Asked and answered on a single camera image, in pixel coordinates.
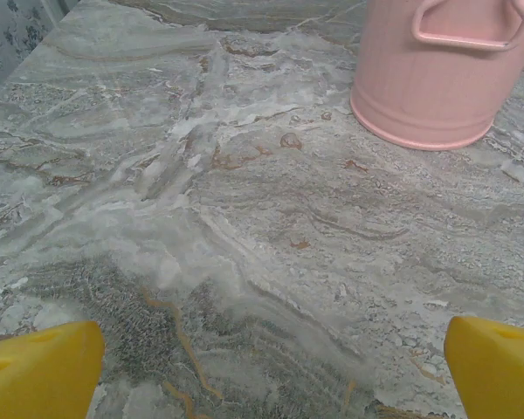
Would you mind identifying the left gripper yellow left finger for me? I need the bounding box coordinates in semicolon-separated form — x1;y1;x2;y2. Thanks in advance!
0;320;107;419

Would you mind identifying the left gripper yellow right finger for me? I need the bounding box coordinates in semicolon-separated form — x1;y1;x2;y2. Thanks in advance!
444;316;524;419

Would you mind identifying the pink metal bucket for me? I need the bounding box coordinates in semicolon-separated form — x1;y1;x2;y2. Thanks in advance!
348;0;524;152

